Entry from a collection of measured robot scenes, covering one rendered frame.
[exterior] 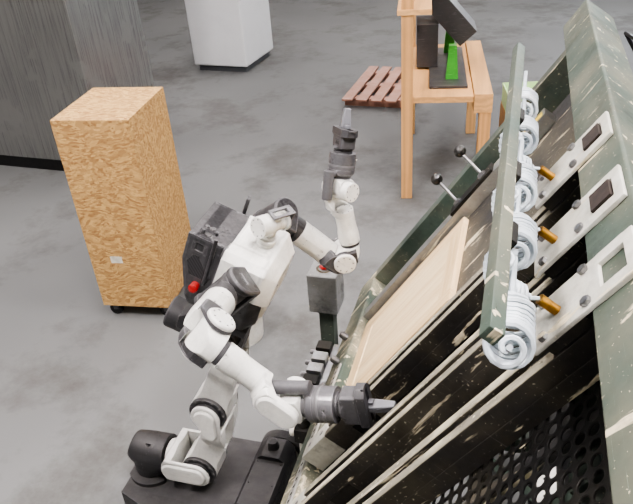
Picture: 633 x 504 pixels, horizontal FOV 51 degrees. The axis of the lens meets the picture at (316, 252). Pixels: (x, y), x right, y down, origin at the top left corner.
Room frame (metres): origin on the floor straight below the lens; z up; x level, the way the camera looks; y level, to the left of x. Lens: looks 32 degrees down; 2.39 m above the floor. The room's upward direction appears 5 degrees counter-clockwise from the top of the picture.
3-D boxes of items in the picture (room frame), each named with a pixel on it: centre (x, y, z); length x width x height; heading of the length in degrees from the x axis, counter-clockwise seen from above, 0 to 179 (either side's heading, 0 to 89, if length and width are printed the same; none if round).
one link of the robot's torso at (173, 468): (1.87, 0.56, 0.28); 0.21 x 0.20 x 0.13; 72
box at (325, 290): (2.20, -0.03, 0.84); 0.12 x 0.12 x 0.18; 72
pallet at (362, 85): (6.88, -0.91, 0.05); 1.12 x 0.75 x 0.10; 157
